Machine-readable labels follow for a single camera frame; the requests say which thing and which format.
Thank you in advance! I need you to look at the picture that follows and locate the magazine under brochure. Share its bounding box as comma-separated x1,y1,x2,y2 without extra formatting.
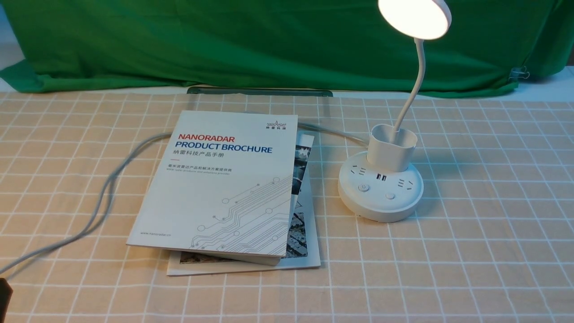
167,133,321,277

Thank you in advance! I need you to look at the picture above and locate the white Nanoradar product brochure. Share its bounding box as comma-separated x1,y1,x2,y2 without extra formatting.
126,110,298,266

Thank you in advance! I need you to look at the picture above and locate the orange checkered tablecloth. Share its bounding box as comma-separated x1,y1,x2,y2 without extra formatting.
0,92,574,323

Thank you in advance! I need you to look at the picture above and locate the dark object at edge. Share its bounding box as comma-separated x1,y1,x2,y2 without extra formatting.
0,278,13,323

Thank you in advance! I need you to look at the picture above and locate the grey lamp power cable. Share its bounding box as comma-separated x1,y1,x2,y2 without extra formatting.
0,122,369,275

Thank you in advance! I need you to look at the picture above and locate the white desk lamp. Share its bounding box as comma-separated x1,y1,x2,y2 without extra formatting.
338,0,452,223

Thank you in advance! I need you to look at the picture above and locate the green backdrop cloth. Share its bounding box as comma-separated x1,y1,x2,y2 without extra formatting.
1,0,573,98

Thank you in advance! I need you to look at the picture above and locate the metal binder clip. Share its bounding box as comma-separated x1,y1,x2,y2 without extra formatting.
508,66,531,82

